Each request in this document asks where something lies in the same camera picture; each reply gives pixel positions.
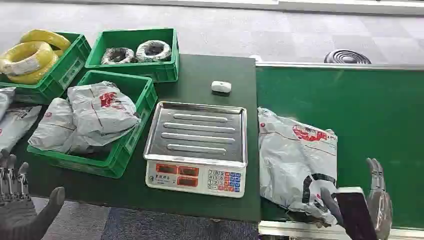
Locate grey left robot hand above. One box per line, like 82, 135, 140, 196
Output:
0, 150, 66, 240

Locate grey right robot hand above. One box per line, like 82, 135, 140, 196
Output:
320, 157, 393, 240

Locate black handheld scanner white top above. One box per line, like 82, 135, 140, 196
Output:
335, 186, 379, 240

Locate green conveyor belt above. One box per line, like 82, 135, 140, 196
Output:
255, 61, 424, 240

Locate grey parcel bag red print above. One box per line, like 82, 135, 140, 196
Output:
257, 106, 339, 228

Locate small grey parcel bag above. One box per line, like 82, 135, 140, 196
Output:
28, 97, 77, 152

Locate large grey parcel bag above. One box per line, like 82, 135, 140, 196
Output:
61, 81, 142, 155

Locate green plastic crate yellow coils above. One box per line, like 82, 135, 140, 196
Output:
0, 32, 92, 106

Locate black spiral floor coil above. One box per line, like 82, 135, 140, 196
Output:
323, 49, 372, 65

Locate green plastic crate with parcels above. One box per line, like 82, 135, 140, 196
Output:
27, 70, 159, 180

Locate electronic weighing scale steel tray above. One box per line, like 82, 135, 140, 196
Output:
143, 101, 248, 199

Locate small white plastic device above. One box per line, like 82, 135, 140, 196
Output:
211, 80, 232, 94

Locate green plastic crate black coils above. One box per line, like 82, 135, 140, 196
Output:
85, 28, 180, 83

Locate yellow wire coil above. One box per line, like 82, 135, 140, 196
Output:
0, 41, 56, 76
19, 29, 72, 53
6, 54, 60, 85

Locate wrapped black wire coil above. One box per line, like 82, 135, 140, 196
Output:
100, 47, 136, 65
135, 40, 172, 63

